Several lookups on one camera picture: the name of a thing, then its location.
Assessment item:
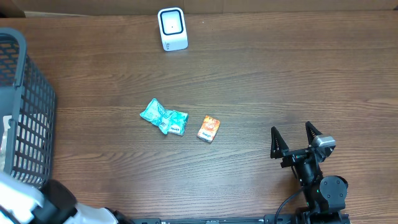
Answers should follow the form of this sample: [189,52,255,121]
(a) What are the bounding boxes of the orange small box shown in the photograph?
[197,115,221,143]

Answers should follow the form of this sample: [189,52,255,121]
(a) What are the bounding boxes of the grey plastic basket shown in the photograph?
[1,27,57,188]

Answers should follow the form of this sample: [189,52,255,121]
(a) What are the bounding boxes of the beige plastic pouch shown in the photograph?
[1,115,12,171]

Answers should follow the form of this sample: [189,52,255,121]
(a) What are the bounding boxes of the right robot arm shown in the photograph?
[270,121,350,224]

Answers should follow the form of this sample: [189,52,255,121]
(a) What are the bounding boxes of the teal Kleenex tissue pack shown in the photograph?
[140,98,189,136]

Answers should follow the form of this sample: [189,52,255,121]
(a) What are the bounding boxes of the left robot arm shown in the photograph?
[1,172,132,224]

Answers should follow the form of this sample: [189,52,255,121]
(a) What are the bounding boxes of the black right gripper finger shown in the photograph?
[305,121,322,145]
[270,126,289,159]

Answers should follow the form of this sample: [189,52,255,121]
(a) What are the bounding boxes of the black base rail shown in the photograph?
[131,215,296,224]

